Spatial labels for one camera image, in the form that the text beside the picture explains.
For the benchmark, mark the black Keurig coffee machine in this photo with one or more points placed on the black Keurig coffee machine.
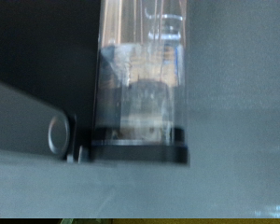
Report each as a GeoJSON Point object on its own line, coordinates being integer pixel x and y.
{"type": "Point", "coordinates": [140, 102]}

